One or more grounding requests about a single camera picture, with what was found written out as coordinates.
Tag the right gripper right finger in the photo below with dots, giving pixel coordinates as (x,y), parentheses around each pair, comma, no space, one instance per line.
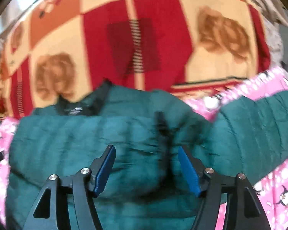
(243,207)

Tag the red orange rose blanket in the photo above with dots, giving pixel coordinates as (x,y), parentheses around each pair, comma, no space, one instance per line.
(188,48)

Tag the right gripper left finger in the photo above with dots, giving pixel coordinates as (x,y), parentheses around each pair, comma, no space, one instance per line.
(50,208)

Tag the pink penguin blanket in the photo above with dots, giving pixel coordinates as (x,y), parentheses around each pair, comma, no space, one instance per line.
(272,189)

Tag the dark green puffer jacket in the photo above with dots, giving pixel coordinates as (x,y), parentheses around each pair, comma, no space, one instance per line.
(146,189)

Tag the beige fringed curtain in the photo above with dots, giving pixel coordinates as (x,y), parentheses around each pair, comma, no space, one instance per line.
(273,11)

